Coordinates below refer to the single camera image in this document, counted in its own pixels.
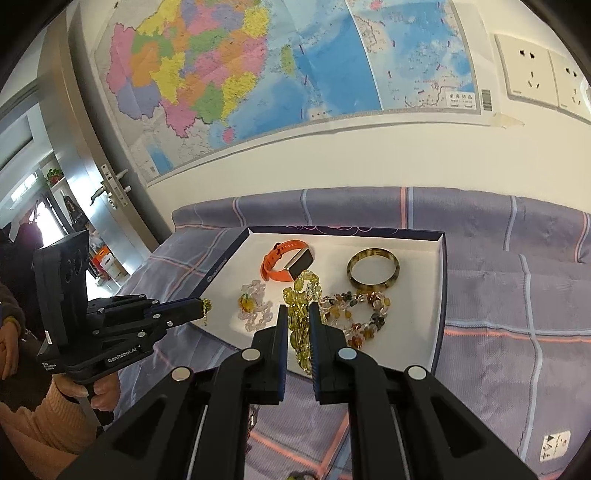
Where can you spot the potted plant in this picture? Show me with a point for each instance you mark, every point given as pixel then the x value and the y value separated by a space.
pixel 55 177

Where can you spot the white sheet label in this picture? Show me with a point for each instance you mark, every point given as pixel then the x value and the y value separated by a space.
pixel 555 446

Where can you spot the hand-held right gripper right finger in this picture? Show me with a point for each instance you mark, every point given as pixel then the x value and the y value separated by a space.
pixel 315 350

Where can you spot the grey door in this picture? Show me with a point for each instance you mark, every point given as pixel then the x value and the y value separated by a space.
pixel 87 115

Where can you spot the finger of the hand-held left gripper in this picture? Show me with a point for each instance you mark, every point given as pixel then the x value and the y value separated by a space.
pixel 134 330
pixel 184 308

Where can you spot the white wall socket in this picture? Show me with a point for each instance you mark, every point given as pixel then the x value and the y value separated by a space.
pixel 572 87
pixel 528 69

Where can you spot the person's left hand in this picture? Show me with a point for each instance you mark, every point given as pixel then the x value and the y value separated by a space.
pixel 106 392

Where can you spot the orange smart watch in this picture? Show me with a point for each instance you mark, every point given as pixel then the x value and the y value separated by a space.
pixel 272 272

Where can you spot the colourful wall map poster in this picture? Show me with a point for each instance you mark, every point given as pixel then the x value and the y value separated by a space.
pixel 207 69

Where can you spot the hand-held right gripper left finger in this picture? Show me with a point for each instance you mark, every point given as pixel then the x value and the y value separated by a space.
pixel 280 350

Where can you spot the dark blue jewelry tray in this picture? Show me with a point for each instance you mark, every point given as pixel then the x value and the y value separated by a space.
pixel 411 332

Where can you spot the person's left forearm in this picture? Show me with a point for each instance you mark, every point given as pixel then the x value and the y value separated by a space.
pixel 37 429

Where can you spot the tortoiseshell bangle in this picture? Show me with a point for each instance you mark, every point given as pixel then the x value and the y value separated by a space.
pixel 371 287

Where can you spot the orange white box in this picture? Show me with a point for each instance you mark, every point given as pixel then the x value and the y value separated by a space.
pixel 107 264

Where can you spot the purple plaid bed sheet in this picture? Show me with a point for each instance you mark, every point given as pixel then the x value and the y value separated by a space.
pixel 485 323

